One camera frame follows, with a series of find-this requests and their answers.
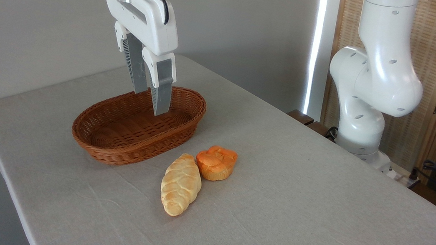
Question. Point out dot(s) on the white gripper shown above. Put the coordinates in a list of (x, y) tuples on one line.
[(153, 21)]

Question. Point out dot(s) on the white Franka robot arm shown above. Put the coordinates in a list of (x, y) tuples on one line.
[(380, 76)]

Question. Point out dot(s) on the brown woven wicker basket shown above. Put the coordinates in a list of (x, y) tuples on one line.
[(113, 146)]

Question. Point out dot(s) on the orange muffin-shaped bread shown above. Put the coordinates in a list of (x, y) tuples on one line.
[(216, 163)]

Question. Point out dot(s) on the pale braided bread loaf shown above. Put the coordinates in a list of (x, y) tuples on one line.
[(180, 185)]

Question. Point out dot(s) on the dark brown wooden furniture edge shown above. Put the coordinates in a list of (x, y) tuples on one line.
[(306, 120)]

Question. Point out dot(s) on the grey tablecloth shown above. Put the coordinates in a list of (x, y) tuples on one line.
[(294, 217)]

